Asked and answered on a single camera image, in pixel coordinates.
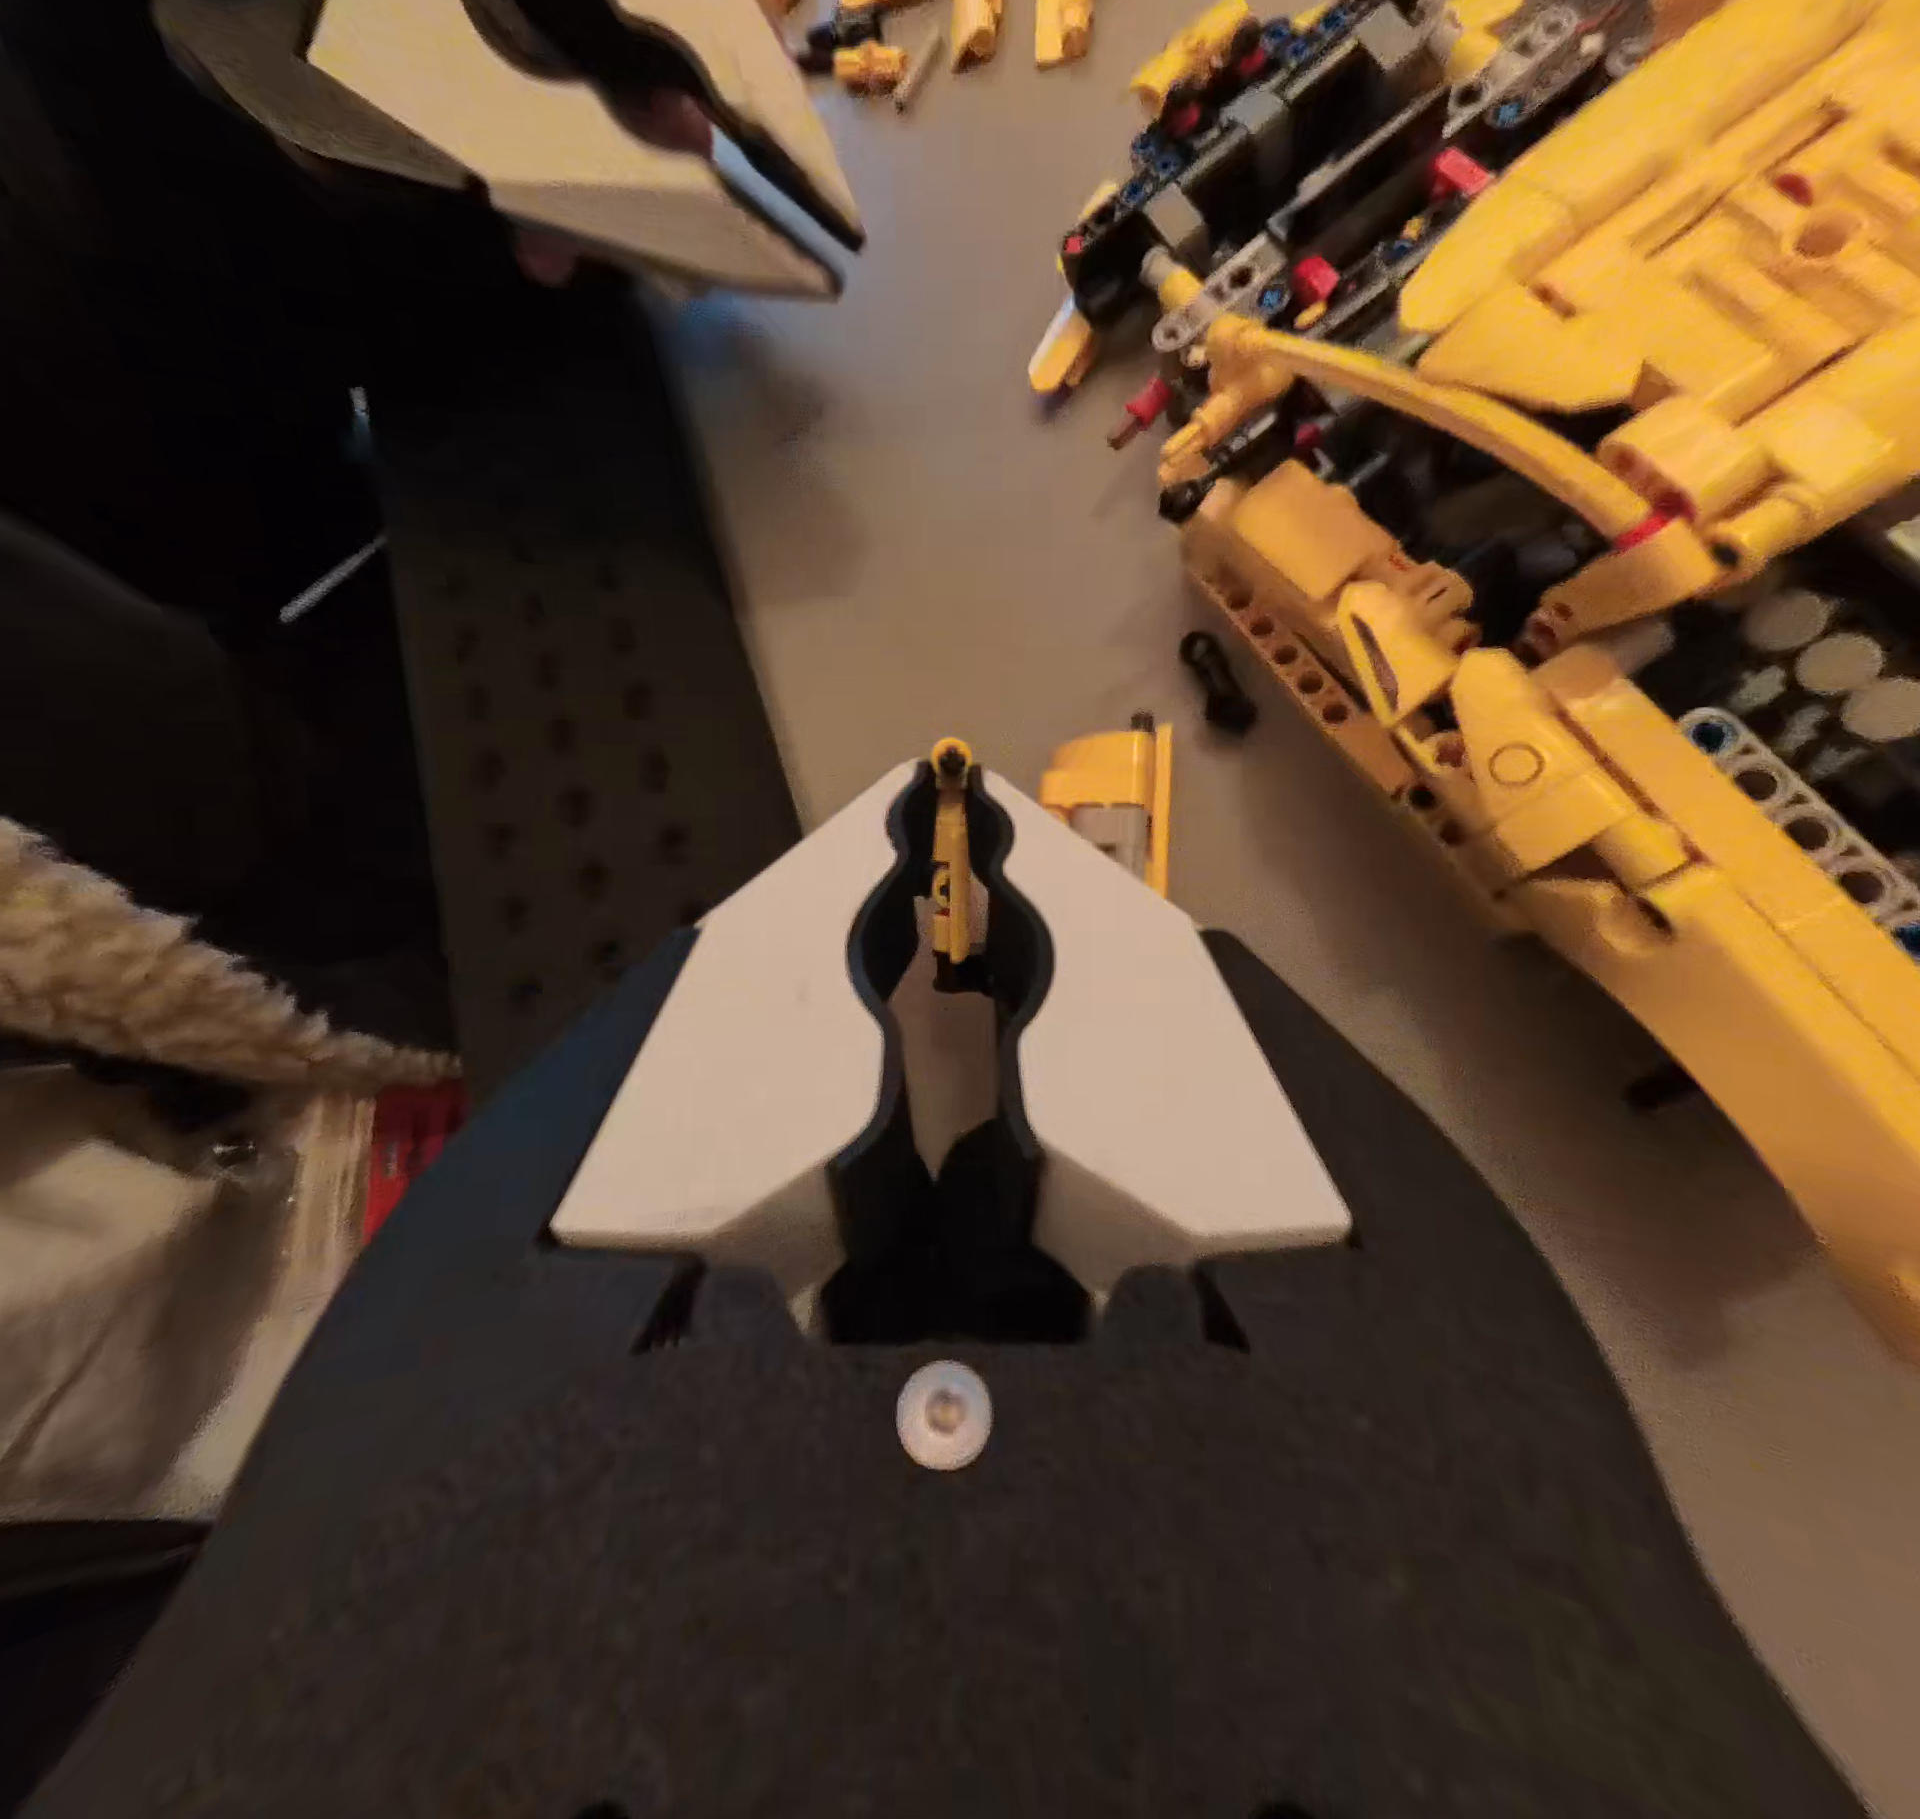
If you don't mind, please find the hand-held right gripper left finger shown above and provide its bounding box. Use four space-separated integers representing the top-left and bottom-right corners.
549 757 950 1341

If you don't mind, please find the yellow curved brick piece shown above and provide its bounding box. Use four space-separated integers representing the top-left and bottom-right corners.
1038 713 1180 898

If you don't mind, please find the grey desk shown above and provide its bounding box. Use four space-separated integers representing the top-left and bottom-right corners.
648 0 1920 1819

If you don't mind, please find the yellow toy brick car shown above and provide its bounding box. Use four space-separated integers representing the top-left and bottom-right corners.
1019 0 1920 1437

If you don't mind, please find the dark sherpa-lined jacket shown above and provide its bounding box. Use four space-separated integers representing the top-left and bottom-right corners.
0 502 469 1581

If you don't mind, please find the thin yellow brick piece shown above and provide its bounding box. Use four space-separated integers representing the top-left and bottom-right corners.
920 740 990 989

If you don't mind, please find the black brick connector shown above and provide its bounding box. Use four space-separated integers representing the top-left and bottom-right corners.
1178 630 1265 737

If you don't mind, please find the black studded mat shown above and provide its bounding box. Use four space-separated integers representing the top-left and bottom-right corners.
361 290 825 1101

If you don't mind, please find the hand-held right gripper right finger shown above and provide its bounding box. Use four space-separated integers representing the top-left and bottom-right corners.
955 757 1351 1341

